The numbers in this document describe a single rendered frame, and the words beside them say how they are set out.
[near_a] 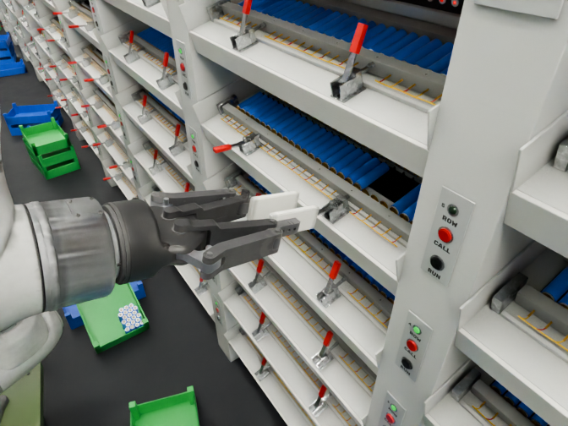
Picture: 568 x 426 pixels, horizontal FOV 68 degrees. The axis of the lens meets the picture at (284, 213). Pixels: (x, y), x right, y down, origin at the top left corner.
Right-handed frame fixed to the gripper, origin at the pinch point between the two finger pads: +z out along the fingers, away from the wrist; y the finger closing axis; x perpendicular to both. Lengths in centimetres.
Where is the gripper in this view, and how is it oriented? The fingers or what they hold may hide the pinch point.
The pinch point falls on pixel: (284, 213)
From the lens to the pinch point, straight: 50.2
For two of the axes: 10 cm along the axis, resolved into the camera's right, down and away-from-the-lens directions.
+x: -2.0, 8.6, 4.6
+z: 7.8, -1.4, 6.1
